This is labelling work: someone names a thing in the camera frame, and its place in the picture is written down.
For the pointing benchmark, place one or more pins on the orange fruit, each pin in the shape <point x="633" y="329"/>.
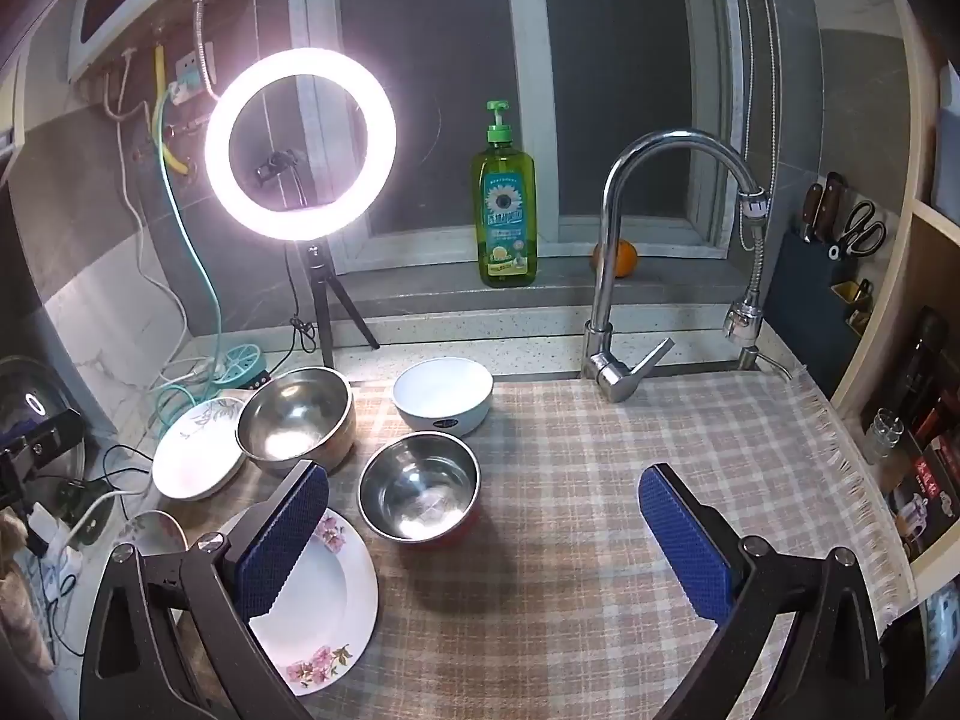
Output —
<point x="621" y="259"/>

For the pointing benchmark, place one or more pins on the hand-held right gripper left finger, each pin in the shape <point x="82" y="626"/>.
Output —
<point x="281" y="540"/>

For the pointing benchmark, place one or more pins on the person's left hand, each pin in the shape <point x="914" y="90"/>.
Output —
<point x="19" y="600"/>

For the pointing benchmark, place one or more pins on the wall water heater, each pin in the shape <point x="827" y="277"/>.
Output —
<point x="127" y="0"/>

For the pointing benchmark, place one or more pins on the red and black box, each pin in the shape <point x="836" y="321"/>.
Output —
<point x="937" y="465"/>

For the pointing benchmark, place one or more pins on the red stainless steel bowl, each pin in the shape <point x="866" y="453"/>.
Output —
<point x="416" y="487"/>

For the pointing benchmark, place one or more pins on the black kitchen scissors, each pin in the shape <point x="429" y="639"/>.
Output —
<point x="859" y="229"/>

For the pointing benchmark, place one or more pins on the black socket bar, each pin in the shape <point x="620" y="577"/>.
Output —
<point x="262" y="381"/>

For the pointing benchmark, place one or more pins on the clear glass cup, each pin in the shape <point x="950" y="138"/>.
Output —
<point x="885" y="431"/>

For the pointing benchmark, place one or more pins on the small white plate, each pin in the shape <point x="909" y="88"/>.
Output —
<point x="154" y="532"/>

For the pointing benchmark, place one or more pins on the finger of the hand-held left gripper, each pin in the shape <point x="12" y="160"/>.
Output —
<point x="52" y="431"/>

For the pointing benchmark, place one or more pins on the large stainless steel bowl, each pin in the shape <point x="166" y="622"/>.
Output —
<point x="292" y="420"/>

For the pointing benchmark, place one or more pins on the wooden shelf unit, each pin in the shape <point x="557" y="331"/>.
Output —
<point x="892" y="300"/>

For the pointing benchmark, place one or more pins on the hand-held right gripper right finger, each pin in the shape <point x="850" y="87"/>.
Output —
<point x="686" y="540"/>

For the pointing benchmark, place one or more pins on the yellow kitchen tool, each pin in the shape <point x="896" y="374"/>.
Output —
<point x="851" y="292"/>

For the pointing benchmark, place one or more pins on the green dish soap bottle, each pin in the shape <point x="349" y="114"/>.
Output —
<point x="504" y="217"/>

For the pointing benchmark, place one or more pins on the white ceramic bowl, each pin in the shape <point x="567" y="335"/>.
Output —
<point x="442" y="390"/>

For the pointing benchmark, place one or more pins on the black bottle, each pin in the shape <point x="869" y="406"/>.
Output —
<point x="919" y="367"/>

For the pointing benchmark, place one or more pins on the flexible faucet sprayer extension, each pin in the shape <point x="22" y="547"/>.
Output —
<point x="750" y="277"/>

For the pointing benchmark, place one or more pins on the beige checkered cloth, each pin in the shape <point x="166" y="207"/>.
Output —
<point x="570" y="540"/>

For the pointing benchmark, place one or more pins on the white plate grey leaf print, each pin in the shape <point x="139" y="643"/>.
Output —
<point x="191" y="457"/>

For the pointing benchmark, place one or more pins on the black tripod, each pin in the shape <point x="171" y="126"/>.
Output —
<point x="324" y="315"/>

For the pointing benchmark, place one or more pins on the dark blue knife holder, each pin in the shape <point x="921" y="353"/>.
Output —
<point x="802" y="300"/>

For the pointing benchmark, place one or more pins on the wall outlet with plug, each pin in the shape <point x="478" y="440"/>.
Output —
<point x="187" y="79"/>

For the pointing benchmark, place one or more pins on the chrome faucet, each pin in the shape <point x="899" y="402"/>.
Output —
<point x="611" y="277"/>

